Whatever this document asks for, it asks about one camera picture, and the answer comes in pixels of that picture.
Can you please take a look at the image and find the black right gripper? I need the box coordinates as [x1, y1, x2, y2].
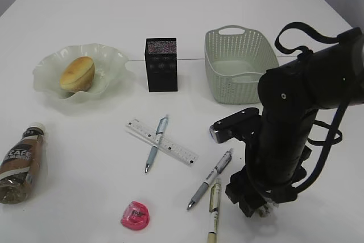
[226, 139, 312, 217]

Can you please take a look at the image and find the large paper scrap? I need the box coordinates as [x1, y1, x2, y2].
[256, 201, 279, 218]

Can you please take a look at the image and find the pink pencil sharpener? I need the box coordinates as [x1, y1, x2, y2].
[120, 201, 150, 230]

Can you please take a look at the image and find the oval golden bread roll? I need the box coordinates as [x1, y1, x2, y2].
[60, 56, 95, 93]

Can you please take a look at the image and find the brown coffee drink bottle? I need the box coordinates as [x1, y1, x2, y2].
[1, 122, 46, 204]

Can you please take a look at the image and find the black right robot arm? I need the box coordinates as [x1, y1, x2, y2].
[225, 22, 363, 217]

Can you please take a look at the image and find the green white ballpoint pen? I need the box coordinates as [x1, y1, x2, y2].
[207, 178, 221, 243]

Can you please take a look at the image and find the white grey ballpoint pen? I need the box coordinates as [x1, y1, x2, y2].
[187, 149, 233, 211]

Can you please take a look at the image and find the blue grey ballpoint pen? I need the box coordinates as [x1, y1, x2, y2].
[144, 115, 169, 174]

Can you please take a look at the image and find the pale green plastic basket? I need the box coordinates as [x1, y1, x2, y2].
[204, 25, 279, 105]

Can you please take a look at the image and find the black mesh pen holder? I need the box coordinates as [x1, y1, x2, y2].
[144, 38, 178, 92]

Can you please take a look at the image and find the wavy pale green glass plate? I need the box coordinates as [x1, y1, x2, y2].
[33, 43, 128, 104]

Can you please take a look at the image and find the clear plastic ruler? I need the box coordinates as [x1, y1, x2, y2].
[126, 119, 198, 166]

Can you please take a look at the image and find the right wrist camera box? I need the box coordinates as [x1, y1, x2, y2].
[209, 108, 260, 143]

